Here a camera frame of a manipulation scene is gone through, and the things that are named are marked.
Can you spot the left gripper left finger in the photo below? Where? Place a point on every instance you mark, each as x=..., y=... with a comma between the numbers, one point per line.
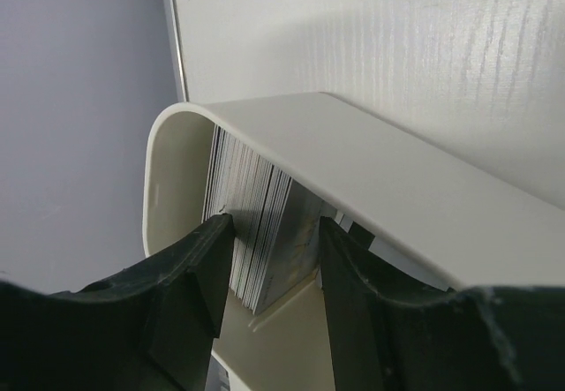
x=149, y=327

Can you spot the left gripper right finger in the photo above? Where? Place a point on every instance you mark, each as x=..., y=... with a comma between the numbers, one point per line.
x=389, y=331

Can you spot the silver grey credit card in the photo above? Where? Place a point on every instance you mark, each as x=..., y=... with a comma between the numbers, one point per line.
x=293, y=256

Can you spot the black card stack in tray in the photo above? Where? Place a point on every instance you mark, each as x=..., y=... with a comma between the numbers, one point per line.
x=361, y=235

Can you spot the white card stack in tray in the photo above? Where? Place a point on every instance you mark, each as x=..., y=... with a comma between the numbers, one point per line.
x=245, y=185

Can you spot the white oblong tray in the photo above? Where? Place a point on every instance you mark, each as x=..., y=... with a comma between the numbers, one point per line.
x=436, y=218

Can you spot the aluminium left side rail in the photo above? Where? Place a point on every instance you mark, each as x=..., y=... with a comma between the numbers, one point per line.
x=175, y=44

